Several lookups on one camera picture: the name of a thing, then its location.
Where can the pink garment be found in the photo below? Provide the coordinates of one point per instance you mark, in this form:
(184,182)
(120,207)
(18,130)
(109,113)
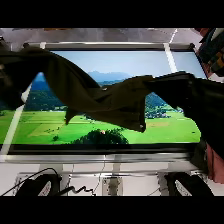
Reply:
(216,166)

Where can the dark olive garment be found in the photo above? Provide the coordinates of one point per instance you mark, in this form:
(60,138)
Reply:
(100,96)

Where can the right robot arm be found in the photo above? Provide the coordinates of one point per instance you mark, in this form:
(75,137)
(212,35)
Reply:
(190,186)

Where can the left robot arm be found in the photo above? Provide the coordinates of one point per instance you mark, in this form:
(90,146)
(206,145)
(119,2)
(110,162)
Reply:
(36,186)

